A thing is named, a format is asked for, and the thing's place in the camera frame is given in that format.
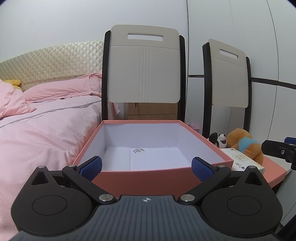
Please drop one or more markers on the small white carton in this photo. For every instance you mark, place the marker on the small white carton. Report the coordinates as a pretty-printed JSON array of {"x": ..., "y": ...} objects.
[{"x": 240, "y": 160}]

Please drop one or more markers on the small white packet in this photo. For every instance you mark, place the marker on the small white packet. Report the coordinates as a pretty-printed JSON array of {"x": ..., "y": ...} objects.
[{"x": 137, "y": 150}]

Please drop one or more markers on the panda plush toy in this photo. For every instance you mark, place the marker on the panda plush toy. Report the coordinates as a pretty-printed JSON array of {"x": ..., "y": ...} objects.
[{"x": 219, "y": 140}]

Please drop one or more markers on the beige quilted headboard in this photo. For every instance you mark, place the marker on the beige quilted headboard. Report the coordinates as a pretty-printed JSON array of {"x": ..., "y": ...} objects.
[{"x": 50, "y": 60}]

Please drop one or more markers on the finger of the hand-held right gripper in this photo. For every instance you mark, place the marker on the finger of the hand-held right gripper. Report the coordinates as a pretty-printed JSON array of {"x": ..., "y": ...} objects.
[{"x": 277, "y": 149}]

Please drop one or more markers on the beige chair with black frame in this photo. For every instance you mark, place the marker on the beige chair with black frame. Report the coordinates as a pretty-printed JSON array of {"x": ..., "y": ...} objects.
[
  {"x": 143, "y": 69},
  {"x": 231, "y": 81}
]

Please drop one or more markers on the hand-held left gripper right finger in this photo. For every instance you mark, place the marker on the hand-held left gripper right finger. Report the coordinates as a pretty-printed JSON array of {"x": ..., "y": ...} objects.
[{"x": 202, "y": 169}]

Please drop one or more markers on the salmon pink box lid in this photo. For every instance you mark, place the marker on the salmon pink box lid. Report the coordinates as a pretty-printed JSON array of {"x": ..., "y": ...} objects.
[{"x": 276, "y": 171}]

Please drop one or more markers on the pink bed sheet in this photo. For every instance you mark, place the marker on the pink bed sheet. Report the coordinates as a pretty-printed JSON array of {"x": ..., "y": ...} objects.
[{"x": 46, "y": 134}]

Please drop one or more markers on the crumpled pink quilt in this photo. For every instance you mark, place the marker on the crumpled pink quilt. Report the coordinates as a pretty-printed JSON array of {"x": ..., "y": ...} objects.
[{"x": 11, "y": 102}]

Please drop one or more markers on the yellow plush toy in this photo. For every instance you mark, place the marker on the yellow plush toy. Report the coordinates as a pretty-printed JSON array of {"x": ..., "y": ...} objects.
[{"x": 12, "y": 83}]

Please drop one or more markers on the orange plush toy blue shirt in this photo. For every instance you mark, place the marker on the orange plush toy blue shirt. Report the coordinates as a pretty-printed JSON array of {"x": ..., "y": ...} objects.
[{"x": 240, "y": 139}]

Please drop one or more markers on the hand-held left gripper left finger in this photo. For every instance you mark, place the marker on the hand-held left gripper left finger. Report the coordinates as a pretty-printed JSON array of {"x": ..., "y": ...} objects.
[{"x": 91, "y": 168}]

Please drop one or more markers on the pink pillow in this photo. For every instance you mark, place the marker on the pink pillow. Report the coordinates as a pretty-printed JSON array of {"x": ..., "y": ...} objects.
[{"x": 64, "y": 89}]

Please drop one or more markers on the salmon pink cardboard box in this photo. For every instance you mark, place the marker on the salmon pink cardboard box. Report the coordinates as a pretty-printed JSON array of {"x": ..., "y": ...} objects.
[{"x": 143, "y": 139}]

